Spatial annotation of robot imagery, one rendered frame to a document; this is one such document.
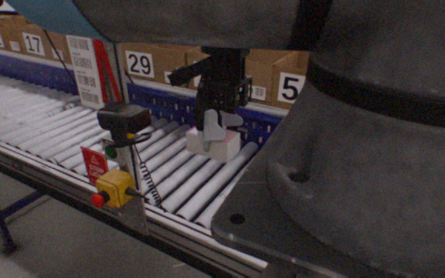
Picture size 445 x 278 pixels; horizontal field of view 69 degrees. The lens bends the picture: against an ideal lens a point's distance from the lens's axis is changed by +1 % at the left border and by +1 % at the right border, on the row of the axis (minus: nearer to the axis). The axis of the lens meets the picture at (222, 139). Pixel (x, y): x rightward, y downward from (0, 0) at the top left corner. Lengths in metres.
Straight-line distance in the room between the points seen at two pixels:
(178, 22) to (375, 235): 0.16
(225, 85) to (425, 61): 0.42
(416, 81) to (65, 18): 0.19
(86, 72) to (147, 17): 0.68
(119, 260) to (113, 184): 1.04
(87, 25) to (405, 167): 0.19
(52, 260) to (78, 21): 1.86
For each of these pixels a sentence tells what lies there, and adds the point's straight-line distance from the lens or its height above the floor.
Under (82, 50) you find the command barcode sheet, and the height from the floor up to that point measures 1.19.
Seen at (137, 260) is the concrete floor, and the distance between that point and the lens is 1.85.
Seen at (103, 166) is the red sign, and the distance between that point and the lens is 0.95.
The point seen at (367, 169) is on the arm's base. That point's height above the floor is 1.27.
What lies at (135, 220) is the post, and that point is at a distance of 1.00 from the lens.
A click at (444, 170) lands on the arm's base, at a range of 0.20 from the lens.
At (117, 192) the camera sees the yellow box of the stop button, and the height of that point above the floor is 0.86.
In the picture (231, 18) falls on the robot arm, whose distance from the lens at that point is 0.17.
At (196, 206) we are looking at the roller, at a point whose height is 0.74.
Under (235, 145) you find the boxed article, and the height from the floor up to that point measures 1.04.
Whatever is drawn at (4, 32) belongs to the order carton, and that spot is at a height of 1.01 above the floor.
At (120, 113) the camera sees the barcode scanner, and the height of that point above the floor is 1.09.
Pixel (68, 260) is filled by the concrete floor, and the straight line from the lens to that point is 1.98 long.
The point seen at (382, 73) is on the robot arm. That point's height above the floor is 1.32.
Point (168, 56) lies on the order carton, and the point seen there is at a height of 1.02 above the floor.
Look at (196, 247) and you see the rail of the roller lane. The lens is 0.90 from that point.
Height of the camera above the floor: 1.37
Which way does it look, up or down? 29 degrees down
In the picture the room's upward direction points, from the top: straight up
